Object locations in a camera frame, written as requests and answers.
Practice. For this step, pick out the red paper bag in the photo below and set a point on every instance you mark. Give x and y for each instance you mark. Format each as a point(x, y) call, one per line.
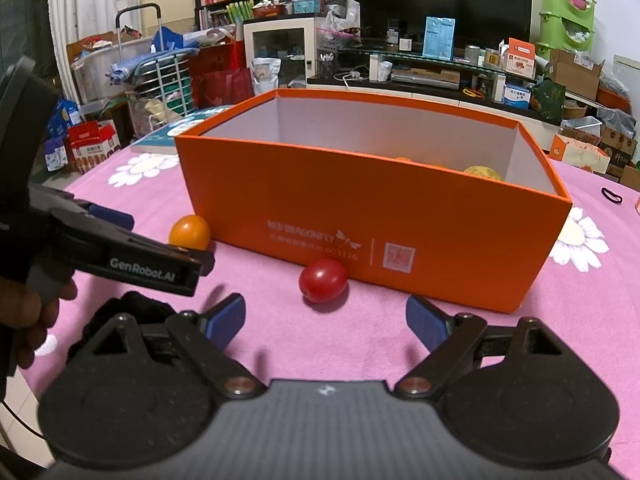
point(220, 85)

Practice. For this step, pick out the yellow passion fruit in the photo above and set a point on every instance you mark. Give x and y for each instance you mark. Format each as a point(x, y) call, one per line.
point(482, 174)

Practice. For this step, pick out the dark green bag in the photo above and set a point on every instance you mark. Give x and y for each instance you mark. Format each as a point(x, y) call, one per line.
point(547, 102)

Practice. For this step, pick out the orange gift carton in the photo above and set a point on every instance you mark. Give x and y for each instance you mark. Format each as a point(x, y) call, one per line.
point(575, 155)

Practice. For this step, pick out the green plastic rack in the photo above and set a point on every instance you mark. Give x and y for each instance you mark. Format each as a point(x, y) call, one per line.
point(552, 30)

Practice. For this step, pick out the dark glass window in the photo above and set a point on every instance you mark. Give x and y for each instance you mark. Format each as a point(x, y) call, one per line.
point(25, 10)

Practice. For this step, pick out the orange white small box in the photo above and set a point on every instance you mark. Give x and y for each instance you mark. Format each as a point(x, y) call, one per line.
point(517, 62)

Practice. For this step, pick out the teal book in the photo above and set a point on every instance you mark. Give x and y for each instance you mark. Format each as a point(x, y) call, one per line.
point(170, 137)

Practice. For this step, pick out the white container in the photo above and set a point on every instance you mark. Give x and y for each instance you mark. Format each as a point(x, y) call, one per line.
point(381, 67)

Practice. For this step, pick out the blue white carton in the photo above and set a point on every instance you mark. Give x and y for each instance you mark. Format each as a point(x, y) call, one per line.
point(62, 115)

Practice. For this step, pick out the white glass-door cabinet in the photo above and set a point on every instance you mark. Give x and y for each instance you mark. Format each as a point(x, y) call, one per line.
point(280, 22)

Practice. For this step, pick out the orange cardboard box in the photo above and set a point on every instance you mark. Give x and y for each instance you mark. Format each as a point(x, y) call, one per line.
point(300, 200)

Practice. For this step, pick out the white curtain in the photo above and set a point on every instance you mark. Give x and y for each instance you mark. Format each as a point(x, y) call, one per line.
point(100, 0)

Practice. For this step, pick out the person's left hand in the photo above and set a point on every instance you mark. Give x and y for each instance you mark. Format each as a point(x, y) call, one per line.
point(25, 315)

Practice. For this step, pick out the clear storage bin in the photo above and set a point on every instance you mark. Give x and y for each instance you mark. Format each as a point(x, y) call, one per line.
point(95, 75)

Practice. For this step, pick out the pink daisy tablecloth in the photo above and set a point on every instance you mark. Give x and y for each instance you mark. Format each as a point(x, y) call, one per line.
point(350, 340)

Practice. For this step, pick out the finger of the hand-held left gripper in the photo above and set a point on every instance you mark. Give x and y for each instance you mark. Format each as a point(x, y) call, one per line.
point(205, 262)
point(112, 219)

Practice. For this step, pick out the blue leaflet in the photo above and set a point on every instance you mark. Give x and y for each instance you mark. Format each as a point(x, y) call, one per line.
point(439, 37)

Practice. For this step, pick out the red cherry tomato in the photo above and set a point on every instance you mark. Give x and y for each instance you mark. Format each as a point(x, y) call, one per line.
point(323, 280)

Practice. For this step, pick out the red white carton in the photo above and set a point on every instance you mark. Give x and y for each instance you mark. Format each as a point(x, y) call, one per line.
point(92, 147)

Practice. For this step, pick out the black fuzzy cloth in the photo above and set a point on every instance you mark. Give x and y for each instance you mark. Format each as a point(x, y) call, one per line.
point(137, 302)

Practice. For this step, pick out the blue white small box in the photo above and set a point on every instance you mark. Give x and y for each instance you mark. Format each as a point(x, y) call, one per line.
point(516, 96)

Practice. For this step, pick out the white foil pouch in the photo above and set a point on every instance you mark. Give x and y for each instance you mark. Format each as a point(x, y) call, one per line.
point(265, 77)

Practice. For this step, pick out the blue shopping bag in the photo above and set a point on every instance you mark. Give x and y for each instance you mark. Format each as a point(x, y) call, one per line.
point(167, 40)

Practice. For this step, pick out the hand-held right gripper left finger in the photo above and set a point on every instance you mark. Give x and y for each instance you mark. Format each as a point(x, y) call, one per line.
point(227, 317)

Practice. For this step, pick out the small orange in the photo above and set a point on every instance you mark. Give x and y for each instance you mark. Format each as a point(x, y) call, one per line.
point(189, 232)
point(402, 159)

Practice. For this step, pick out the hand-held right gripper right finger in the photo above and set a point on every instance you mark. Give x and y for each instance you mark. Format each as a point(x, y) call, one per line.
point(427, 320)

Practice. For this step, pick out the white mini fridge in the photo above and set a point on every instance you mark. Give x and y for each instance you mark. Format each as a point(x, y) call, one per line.
point(627, 70)

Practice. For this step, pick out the white black television stand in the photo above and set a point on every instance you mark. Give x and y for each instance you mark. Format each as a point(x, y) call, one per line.
point(320, 80)

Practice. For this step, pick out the brown cardboard box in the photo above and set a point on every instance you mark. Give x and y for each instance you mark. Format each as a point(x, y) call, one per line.
point(575, 75)

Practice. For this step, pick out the silver media player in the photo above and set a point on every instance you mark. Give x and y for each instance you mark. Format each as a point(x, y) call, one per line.
point(425, 79)

